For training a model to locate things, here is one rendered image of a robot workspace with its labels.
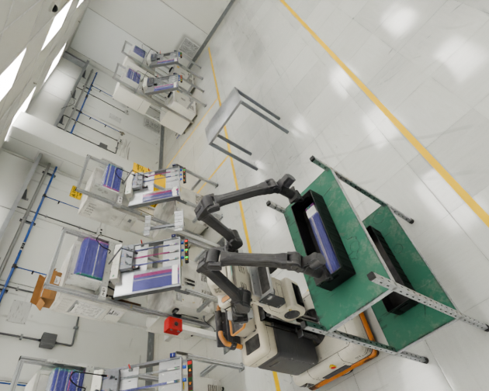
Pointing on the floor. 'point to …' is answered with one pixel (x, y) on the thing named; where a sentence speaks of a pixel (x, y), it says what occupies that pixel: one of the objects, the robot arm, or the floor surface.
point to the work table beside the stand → (230, 118)
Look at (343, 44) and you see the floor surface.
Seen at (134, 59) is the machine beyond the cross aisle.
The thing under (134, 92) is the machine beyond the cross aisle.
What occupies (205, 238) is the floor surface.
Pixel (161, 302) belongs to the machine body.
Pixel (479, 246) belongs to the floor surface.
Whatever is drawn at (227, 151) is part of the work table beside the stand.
